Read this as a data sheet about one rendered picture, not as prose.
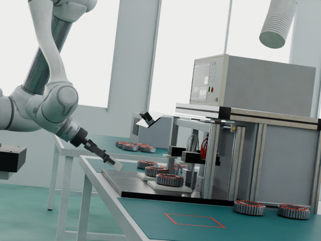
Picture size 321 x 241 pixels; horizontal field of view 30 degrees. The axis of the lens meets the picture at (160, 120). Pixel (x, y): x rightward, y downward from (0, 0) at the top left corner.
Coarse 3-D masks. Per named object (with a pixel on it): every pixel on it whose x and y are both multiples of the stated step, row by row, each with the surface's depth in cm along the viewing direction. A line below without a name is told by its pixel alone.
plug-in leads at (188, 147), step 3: (192, 135) 266; (195, 135) 268; (189, 138) 265; (192, 138) 264; (195, 138) 267; (198, 138) 267; (195, 141) 264; (198, 141) 267; (186, 144) 268; (189, 144) 264; (195, 144) 264; (198, 144) 268; (186, 147) 268; (189, 147) 263; (192, 147) 267; (195, 147) 264; (198, 147) 268; (186, 150) 265; (189, 150) 263; (192, 150) 267; (198, 150) 267
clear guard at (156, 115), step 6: (150, 114) 235; (156, 114) 226; (162, 114) 217; (168, 114) 217; (174, 114) 225; (144, 120) 232; (150, 120) 223; (156, 120) 216; (216, 120) 221; (222, 120) 222; (144, 126) 221
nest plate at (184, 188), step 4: (152, 184) 235; (156, 184) 236; (156, 188) 231; (160, 188) 231; (164, 188) 231; (168, 188) 232; (172, 188) 232; (176, 188) 232; (180, 188) 233; (184, 188) 234; (188, 188) 235
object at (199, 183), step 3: (198, 177) 243; (201, 177) 241; (198, 180) 242; (201, 180) 239; (213, 180) 239; (198, 183) 242; (201, 183) 238; (195, 186) 245; (198, 186) 241; (201, 186) 238; (198, 189) 241; (201, 189) 238
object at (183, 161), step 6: (186, 156) 237; (192, 156) 238; (198, 156) 238; (180, 162) 237; (186, 162) 237; (192, 162) 237; (198, 162) 238; (204, 162) 238; (216, 162) 239; (204, 168) 244
